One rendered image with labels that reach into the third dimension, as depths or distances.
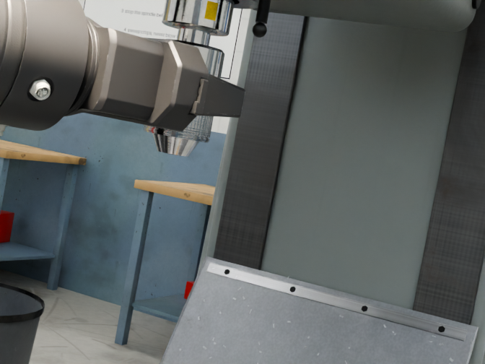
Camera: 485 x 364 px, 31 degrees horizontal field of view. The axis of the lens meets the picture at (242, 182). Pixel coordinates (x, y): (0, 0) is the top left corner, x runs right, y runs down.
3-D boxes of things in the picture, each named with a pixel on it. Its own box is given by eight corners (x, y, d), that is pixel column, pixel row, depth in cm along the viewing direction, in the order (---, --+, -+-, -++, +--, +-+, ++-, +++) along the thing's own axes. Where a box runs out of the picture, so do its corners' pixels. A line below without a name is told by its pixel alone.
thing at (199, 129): (219, 145, 61) (234, 66, 61) (156, 133, 59) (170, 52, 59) (193, 139, 65) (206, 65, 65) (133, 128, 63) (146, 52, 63)
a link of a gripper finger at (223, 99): (232, 125, 63) (164, 110, 58) (240, 80, 62) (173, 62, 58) (247, 128, 61) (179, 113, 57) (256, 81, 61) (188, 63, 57)
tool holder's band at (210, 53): (234, 66, 61) (236, 51, 61) (170, 52, 59) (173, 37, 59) (206, 65, 65) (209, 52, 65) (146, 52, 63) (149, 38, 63)
